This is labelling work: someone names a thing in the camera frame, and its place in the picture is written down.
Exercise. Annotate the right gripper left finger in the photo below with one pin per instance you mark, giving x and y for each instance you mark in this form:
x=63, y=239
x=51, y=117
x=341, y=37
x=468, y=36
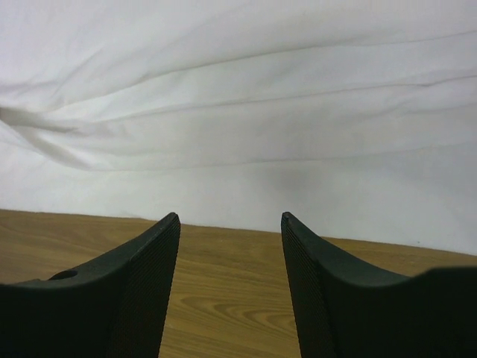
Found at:
x=111, y=306

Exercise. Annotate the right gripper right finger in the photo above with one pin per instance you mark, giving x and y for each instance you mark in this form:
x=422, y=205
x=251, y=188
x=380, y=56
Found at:
x=346, y=307

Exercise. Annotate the white t shirt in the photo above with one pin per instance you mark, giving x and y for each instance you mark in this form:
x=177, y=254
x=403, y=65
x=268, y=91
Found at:
x=359, y=117

